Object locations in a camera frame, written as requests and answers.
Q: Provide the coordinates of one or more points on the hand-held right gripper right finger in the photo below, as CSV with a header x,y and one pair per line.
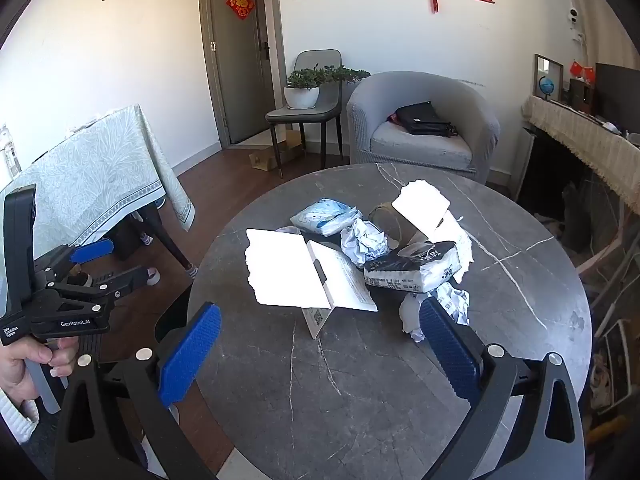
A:
x,y
450,355

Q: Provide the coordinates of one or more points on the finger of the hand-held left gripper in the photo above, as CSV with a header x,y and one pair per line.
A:
x,y
92,251
125,279

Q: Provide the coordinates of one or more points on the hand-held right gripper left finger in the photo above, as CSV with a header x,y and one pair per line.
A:
x,y
192,355

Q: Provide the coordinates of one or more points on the paper ball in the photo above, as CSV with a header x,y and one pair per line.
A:
x,y
457,305
367,242

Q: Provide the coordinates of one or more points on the black white tissue pack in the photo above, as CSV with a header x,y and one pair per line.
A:
x,y
415,270

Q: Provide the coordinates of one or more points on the white cardboard box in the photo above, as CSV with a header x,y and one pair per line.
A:
x,y
285,265

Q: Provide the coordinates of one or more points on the white round lid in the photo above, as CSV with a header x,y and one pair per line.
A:
x,y
289,230

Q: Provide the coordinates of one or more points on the person's left forearm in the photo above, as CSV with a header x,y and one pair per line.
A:
x,y
15,417

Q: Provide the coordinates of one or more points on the person's left hand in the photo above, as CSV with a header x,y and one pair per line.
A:
x,y
30,357

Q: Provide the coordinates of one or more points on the striped table leg sock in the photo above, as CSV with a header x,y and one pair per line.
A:
x,y
191,271
146,239

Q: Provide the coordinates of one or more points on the dark wooden table leg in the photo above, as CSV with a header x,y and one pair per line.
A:
x,y
167,240

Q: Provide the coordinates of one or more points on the pale green patterned tablecloth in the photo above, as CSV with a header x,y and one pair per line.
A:
x,y
100,170

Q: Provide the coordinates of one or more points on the torn cardboard piece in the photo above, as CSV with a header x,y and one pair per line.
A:
x,y
420,205

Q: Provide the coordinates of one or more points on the flat cardboard box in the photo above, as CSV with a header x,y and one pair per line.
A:
x,y
267,157

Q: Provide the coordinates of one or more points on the blue white plastic packet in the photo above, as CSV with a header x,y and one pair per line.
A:
x,y
320,215

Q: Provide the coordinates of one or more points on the grey door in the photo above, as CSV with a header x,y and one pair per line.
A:
x,y
240,70

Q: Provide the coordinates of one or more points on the black bag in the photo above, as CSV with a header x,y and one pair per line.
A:
x,y
422,119

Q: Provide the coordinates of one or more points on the grey dining chair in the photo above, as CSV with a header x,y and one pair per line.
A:
x,y
300,115

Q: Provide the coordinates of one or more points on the potted plant white pot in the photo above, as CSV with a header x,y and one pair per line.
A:
x,y
301,97

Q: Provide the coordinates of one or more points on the beige lace cloth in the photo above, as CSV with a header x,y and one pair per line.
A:
x,y
575,130

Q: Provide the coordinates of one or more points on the grey armchair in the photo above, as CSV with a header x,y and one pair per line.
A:
x,y
365,110

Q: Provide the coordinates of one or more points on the small blue globe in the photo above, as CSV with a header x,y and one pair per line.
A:
x,y
547,85

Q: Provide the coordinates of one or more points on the red diamond door decoration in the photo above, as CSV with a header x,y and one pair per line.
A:
x,y
240,4

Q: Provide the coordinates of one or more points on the black monitor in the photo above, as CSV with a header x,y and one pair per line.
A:
x,y
617,95

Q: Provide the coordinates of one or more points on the small red flags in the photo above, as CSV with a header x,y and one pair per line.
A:
x,y
582,70

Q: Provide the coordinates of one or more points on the wooden picture frame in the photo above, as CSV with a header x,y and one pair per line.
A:
x,y
541,65

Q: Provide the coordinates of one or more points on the white security camera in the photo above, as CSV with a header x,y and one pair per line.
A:
x,y
576,16

